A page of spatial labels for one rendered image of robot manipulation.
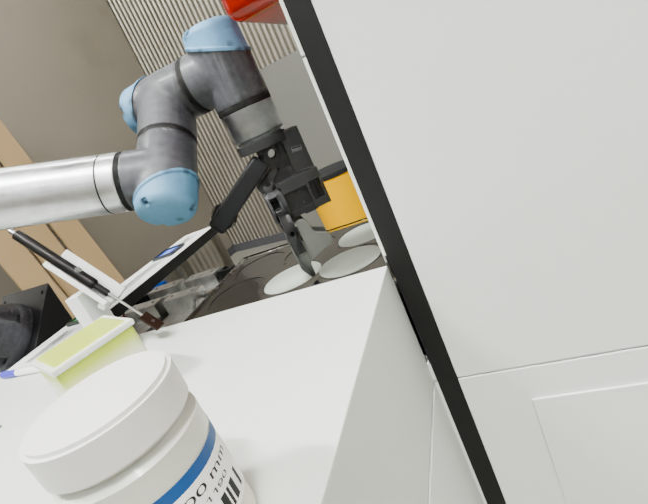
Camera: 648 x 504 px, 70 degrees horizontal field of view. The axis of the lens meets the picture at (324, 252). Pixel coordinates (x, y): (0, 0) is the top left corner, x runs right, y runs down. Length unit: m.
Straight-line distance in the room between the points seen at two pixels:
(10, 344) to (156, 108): 0.69
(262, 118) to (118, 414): 0.47
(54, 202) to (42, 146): 3.59
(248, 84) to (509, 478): 0.56
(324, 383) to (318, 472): 0.08
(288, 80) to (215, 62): 3.27
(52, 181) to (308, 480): 0.48
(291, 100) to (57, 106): 1.87
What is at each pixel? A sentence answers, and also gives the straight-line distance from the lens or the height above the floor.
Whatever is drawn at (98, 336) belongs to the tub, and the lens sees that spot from 0.45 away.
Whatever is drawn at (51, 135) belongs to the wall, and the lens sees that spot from 4.28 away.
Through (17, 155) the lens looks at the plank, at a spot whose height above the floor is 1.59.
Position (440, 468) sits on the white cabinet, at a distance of 0.49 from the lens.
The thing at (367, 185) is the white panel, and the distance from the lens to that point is 0.43.
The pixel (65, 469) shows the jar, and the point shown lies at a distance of 0.22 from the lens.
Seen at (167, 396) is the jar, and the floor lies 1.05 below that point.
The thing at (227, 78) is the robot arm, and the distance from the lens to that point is 0.62.
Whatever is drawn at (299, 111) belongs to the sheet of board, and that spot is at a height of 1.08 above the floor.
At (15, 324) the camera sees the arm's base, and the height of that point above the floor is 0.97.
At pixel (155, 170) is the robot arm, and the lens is 0.58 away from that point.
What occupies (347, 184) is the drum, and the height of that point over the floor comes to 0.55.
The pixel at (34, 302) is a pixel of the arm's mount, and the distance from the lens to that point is 1.21.
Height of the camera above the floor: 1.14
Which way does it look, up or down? 18 degrees down
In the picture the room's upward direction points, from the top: 24 degrees counter-clockwise
